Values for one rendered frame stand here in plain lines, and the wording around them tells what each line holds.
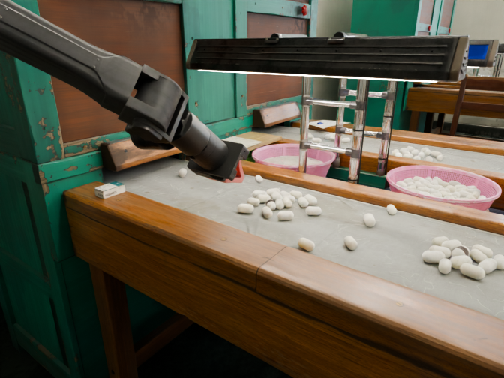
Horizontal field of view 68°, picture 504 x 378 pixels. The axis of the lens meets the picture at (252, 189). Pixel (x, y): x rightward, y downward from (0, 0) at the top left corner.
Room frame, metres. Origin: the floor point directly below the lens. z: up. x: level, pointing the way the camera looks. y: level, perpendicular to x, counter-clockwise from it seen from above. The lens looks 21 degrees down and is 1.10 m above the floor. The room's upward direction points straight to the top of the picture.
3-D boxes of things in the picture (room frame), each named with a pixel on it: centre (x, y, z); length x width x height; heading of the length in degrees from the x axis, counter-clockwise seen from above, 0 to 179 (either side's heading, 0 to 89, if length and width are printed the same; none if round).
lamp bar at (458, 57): (0.84, -0.11, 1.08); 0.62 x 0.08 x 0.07; 54
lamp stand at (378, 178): (1.23, -0.39, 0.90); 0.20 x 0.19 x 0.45; 54
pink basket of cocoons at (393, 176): (0.91, -0.49, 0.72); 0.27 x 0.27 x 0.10
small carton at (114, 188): (0.83, 0.34, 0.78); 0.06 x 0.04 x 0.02; 144
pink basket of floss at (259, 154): (1.17, -0.13, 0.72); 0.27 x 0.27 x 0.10
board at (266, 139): (1.30, 0.04, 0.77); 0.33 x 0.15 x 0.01; 144
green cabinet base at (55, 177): (1.53, 0.31, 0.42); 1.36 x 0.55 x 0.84; 144
